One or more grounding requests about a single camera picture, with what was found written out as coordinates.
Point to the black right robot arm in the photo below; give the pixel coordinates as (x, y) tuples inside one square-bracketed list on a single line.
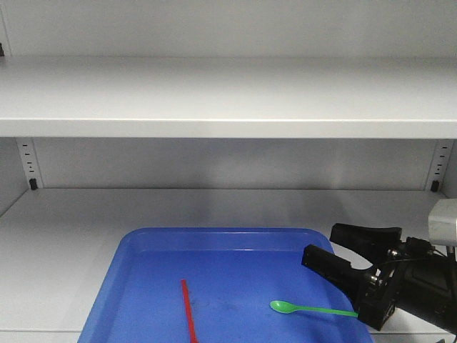
[(410, 274)]

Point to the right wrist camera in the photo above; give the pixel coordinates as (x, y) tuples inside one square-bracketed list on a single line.
[(442, 223)]

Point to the red plastic spoon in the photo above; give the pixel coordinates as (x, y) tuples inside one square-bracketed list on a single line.
[(188, 311)]

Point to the white wall cabinet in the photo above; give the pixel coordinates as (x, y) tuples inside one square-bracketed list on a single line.
[(118, 115)]

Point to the blue plastic tray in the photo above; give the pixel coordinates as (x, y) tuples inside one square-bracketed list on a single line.
[(232, 276)]

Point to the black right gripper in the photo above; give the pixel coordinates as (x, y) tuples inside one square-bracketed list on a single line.
[(415, 276)]

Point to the green plastic spoon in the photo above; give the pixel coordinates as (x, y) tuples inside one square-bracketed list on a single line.
[(288, 308)]

